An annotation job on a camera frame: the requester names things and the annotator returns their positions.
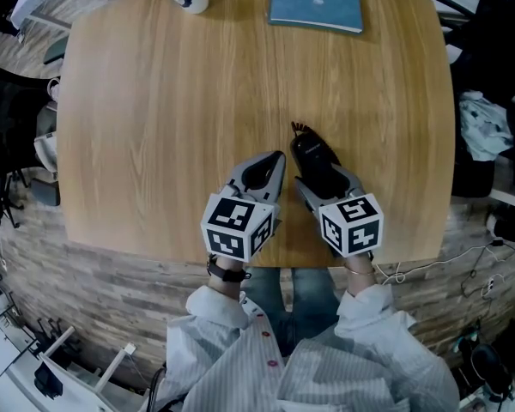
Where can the person's left forearm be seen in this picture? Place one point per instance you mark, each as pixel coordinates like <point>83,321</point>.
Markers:
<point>228,265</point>

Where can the black pouch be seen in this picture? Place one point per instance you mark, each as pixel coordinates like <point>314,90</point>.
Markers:
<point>47,379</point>

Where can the black mesh office chair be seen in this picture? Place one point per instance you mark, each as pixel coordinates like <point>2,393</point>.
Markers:
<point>489,58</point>
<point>13,122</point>

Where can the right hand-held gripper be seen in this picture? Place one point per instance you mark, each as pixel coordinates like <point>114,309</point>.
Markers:
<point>352,225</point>

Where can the white frame table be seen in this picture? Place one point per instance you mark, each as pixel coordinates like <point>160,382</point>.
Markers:
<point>60,341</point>

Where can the black wristwatch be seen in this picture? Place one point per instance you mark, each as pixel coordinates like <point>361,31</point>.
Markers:
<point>229,274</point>

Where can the person's white striped shirt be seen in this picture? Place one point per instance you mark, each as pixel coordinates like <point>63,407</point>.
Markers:
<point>223,359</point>

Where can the person's blue jeans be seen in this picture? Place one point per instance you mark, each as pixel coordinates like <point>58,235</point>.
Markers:
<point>309,298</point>

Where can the person's right forearm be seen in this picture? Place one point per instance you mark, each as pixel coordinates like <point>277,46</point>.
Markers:
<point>360,282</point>

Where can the white keypad telephone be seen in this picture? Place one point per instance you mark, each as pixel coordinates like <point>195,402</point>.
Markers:
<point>47,150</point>

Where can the white side table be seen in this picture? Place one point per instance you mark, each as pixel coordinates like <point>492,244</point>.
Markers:
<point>513,200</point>

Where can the blue notebook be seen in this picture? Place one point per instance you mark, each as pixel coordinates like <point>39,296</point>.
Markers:
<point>315,4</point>

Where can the white power plug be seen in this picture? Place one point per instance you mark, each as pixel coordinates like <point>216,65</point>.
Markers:
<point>492,282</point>

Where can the black bag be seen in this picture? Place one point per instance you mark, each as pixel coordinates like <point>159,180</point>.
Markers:
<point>513,230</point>

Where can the black round helmet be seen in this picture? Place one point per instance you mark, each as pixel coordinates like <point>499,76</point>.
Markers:
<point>487,367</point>

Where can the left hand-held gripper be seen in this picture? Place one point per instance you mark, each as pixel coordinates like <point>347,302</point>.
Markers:
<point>236,225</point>

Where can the white paper cup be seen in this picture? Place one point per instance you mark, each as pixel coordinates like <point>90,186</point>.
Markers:
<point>54,88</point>

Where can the crumpled white cloth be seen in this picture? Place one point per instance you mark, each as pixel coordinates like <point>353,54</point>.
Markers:
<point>485,127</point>

